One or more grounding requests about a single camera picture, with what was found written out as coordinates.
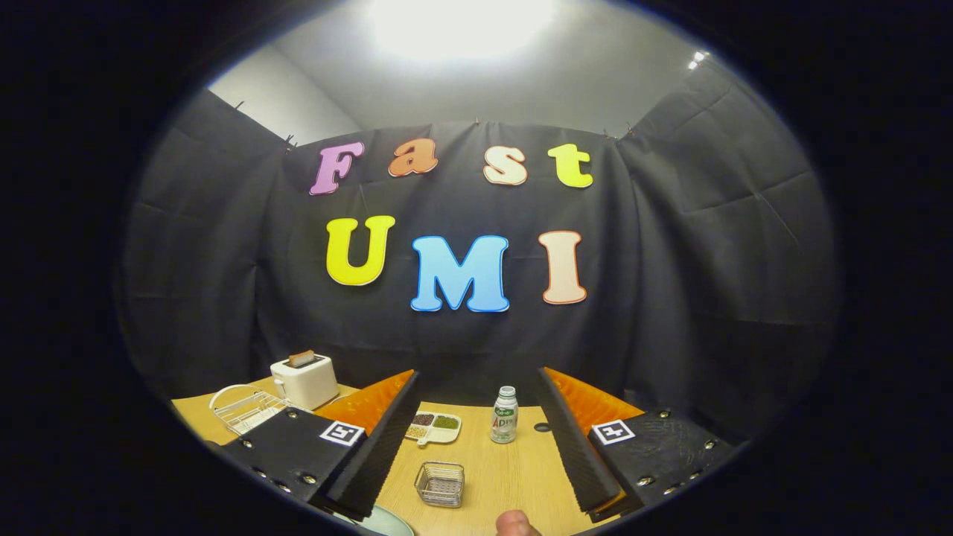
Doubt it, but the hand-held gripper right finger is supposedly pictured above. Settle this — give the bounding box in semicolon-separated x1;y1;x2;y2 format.
538;366;745;522

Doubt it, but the pale green plate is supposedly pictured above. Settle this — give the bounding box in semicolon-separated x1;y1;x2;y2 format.
357;505;415;536

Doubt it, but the white drink bottle green cap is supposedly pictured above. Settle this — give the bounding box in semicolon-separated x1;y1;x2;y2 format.
491;386;519;445

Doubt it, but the metal wire basket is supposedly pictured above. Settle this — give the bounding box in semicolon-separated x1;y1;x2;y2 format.
414;462;466;509

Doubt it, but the white divided dish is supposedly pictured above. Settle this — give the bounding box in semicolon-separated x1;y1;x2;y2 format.
404;412;462;447

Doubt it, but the black backdrop cloth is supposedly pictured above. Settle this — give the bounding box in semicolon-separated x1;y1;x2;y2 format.
119;56;842;447

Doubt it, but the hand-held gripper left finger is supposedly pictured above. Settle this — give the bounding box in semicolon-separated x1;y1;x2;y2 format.
220;370;420;522

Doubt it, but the white toaster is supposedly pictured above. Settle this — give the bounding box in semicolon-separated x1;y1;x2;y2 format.
270;354;340;411

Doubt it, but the white wire dish rack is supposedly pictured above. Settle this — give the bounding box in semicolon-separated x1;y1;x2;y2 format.
208;384;293;436

